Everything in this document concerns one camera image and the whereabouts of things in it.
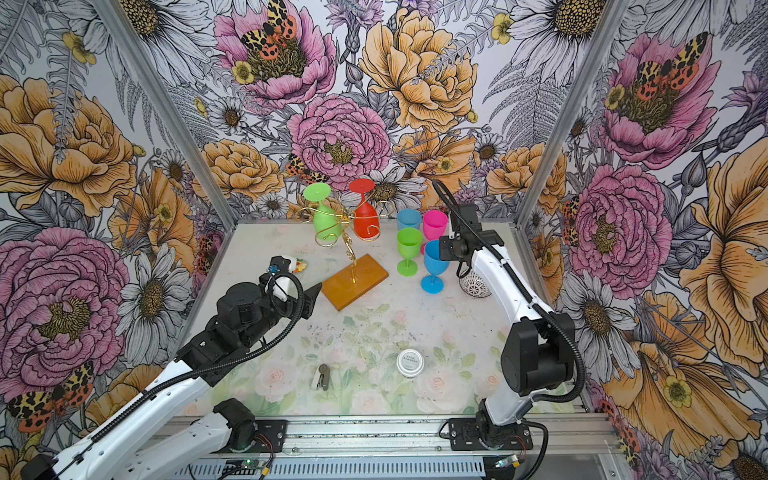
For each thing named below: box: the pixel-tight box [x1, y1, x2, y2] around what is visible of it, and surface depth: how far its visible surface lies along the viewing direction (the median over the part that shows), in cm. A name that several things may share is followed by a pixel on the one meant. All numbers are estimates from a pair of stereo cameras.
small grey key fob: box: [311, 363, 331, 391], surface depth 84 cm
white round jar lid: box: [396, 348, 425, 378], surface depth 81 cm
